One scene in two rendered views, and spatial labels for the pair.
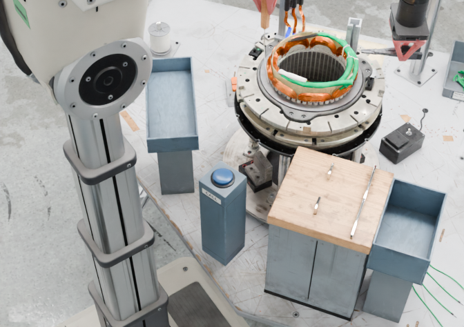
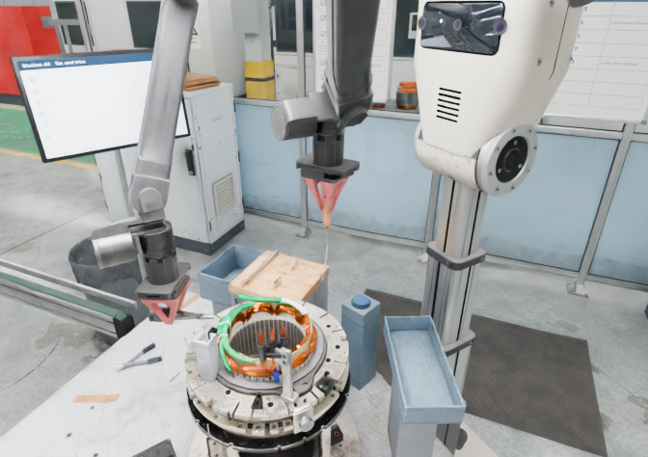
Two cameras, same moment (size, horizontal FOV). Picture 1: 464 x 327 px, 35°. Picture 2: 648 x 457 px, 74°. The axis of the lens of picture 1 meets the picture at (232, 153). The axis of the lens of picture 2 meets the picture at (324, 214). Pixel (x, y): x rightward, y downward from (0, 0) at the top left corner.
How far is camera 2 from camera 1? 188 cm
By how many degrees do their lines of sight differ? 105
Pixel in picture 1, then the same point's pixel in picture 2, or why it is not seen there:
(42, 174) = not seen: outside the picture
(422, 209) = (211, 295)
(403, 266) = (247, 258)
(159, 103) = (432, 377)
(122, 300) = not seen: hidden behind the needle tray
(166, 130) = (417, 347)
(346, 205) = (273, 268)
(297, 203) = (307, 271)
